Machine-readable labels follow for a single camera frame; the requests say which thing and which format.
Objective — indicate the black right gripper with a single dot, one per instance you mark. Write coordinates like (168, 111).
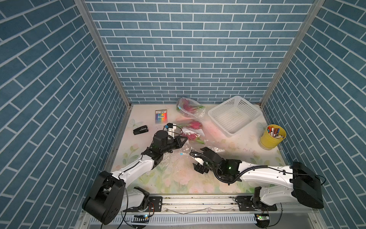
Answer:
(199, 168)

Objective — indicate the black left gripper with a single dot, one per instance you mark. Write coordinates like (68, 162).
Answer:
(177, 142)

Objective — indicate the clear zip-top bag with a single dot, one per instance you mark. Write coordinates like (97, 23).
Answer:
(205, 135)

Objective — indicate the pink dragon fruit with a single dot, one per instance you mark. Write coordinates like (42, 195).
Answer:
(194, 124)
(194, 137)

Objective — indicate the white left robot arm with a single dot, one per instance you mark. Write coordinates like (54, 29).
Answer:
(109, 194)

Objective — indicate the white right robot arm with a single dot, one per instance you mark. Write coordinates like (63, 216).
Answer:
(283, 184)

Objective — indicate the back zip bag with dragonfruit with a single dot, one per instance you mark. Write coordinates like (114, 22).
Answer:
(190, 108)

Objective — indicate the black stapler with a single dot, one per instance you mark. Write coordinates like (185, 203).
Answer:
(141, 130)

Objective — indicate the white plastic basket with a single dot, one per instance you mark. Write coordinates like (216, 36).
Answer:
(233, 115)

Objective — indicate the yellow pen cup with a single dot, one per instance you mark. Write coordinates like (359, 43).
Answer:
(272, 136)

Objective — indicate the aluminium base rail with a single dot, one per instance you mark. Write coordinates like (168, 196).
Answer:
(209, 211)

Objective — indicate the left corner aluminium post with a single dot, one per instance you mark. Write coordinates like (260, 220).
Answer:
(86, 15)

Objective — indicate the corner aluminium post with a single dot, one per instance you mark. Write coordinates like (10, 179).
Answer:
(86, 15)
(312, 13)

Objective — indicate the right corner aluminium post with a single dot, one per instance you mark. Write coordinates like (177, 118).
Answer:
(312, 13)

